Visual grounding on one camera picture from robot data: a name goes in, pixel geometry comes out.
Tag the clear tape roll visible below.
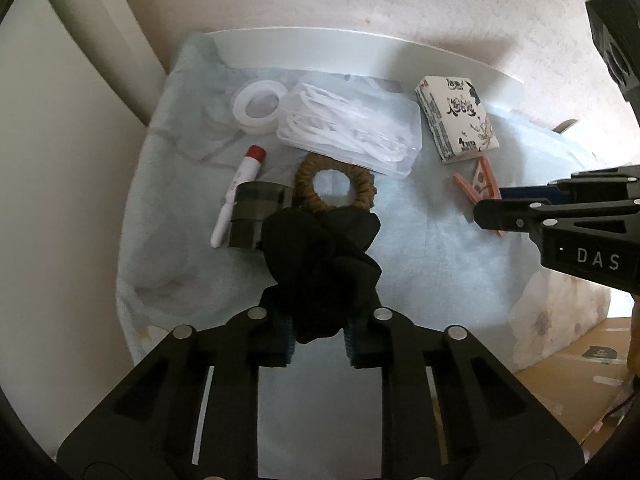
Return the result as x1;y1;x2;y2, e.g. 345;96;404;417
232;80;290;134

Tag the clear plastic box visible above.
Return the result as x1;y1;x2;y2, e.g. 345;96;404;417
276;80;425;177

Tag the white table edge rail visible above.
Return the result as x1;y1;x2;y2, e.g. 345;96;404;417
206;27;525;95

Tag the white wardrobe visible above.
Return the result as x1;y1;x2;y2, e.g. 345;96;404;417
0;0;167;392

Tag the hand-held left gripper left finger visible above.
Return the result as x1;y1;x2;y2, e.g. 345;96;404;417
57;285;296;480

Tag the dark tape roll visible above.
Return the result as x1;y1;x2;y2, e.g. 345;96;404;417
227;181;297;250

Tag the black scrunchie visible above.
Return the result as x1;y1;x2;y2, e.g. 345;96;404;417
261;207;384;346

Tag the printed white tissue pack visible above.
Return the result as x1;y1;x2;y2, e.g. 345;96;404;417
414;75;501;165

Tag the white pen with red cap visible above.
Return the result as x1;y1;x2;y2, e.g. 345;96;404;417
210;145;268;250

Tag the cardboard box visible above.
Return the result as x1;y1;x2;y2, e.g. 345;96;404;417
515;315;640;457

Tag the black box with round holes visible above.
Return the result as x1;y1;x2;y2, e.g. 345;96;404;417
585;0;640;104

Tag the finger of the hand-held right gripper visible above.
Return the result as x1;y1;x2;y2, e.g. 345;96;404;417
500;164;640;202
473;197;640;235

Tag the pink clothes peg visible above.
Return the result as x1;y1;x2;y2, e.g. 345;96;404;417
472;156;503;201
452;172;507;239

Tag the brown scrunchie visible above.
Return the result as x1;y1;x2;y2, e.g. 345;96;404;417
294;152;377;214

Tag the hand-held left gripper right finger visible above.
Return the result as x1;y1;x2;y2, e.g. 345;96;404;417
344;306;585;480

